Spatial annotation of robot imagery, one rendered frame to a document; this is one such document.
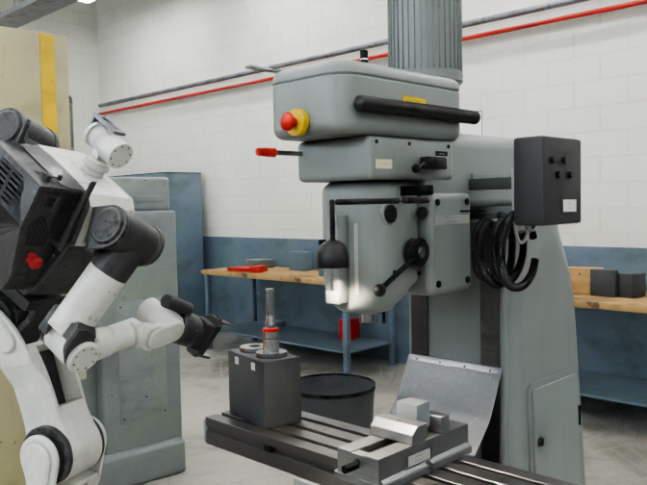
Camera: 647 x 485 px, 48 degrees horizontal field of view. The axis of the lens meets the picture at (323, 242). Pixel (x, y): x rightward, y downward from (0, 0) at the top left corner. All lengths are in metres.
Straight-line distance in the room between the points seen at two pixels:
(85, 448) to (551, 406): 1.27
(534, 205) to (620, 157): 4.26
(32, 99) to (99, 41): 8.64
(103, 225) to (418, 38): 0.92
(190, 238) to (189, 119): 1.60
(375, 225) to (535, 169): 0.39
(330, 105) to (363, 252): 0.35
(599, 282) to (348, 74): 4.13
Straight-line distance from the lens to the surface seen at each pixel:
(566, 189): 1.86
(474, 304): 2.08
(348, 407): 3.71
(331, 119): 1.59
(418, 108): 1.71
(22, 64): 3.22
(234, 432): 2.12
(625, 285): 5.49
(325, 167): 1.72
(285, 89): 1.70
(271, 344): 2.07
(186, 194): 9.12
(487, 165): 2.05
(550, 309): 2.21
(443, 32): 1.97
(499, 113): 6.52
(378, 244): 1.70
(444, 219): 1.85
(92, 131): 1.80
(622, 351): 6.10
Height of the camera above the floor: 1.58
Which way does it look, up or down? 3 degrees down
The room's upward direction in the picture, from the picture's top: 1 degrees counter-clockwise
